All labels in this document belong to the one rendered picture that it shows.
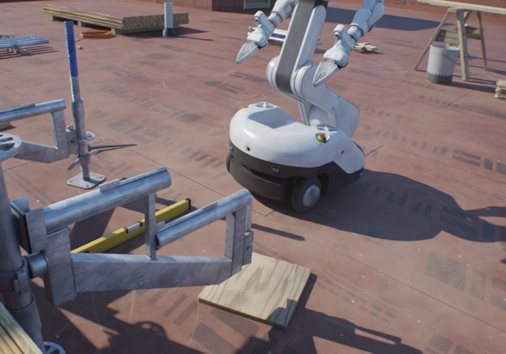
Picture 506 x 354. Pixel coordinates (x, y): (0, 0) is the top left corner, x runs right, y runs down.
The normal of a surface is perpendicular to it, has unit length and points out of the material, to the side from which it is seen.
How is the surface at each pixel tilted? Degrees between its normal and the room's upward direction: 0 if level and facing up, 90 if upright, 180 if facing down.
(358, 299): 0
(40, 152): 90
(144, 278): 90
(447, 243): 0
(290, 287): 0
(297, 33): 70
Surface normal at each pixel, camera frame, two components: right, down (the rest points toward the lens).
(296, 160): -0.06, 0.46
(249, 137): -0.59, -0.33
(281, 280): 0.06, -0.90
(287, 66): -0.66, -0.07
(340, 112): 0.69, 0.35
